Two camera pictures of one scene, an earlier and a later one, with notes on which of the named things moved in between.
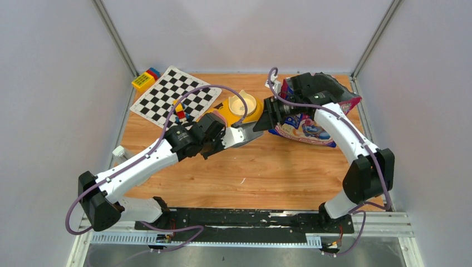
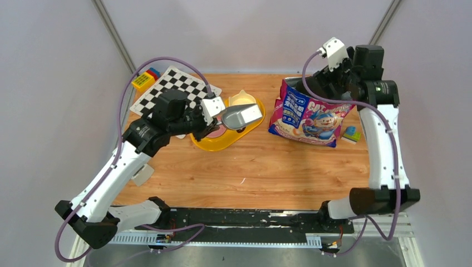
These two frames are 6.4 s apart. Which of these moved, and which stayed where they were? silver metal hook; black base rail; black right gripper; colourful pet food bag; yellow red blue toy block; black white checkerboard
Moved: silver metal hook; black right gripper
Stayed: yellow red blue toy block; colourful pet food bag; black white checkerboard; black base rail
